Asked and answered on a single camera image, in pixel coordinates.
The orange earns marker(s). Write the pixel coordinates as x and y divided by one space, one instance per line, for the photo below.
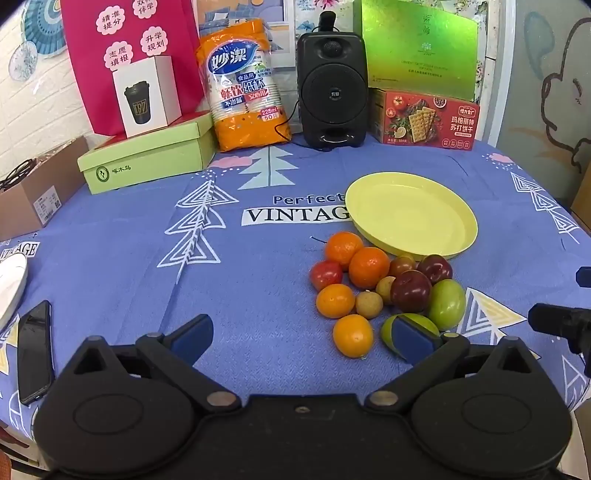
344 249
335 301
369 267
353 336

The blue picture poster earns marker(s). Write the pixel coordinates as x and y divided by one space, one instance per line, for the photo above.
277 37

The blue paper fan decoration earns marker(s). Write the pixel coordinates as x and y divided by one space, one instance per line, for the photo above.
41 23

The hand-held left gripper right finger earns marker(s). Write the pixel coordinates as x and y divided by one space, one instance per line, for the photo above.
411 339

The white cup box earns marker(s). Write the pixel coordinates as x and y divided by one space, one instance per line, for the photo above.
145 97

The light green shoe box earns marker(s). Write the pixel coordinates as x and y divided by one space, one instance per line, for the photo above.
147 161

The white plate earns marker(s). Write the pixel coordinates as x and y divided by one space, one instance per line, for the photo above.
9 290

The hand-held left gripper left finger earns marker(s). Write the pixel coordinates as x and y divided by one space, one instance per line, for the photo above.
194 333

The brown cardboard box with label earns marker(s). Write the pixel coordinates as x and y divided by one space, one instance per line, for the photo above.
41 198

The green apple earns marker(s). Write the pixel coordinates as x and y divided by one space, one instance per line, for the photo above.
447 304

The black microphone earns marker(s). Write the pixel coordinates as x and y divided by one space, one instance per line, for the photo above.
327 22

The shiny green gift box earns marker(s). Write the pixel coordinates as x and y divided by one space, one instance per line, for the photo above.
415 46

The round patterned wall decoration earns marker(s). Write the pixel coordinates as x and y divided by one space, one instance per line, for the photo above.
23 57

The floral poster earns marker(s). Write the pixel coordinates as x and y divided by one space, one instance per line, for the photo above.
309 11

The red cracker box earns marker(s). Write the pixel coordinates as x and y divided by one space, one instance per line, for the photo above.
425 122

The brown longan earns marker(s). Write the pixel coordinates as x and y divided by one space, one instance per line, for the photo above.
385 290
369 304

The small dark tomato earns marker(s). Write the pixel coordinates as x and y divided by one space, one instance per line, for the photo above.
401 265

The black speaker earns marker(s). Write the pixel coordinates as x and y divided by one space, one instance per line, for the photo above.
331 92

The orange paper cup pack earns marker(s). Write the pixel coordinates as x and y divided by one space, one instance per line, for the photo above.
242 92

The yellow plastic plate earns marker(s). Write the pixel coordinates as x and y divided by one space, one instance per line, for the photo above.
415 212

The pink paper bag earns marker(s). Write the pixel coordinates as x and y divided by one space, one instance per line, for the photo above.
87 69

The black smartphone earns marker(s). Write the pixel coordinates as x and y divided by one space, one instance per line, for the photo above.
34 350

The blue printed tablecloth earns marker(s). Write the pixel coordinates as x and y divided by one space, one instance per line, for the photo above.
138 277

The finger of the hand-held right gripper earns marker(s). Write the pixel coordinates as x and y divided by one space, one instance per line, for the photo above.
584 275
554 321

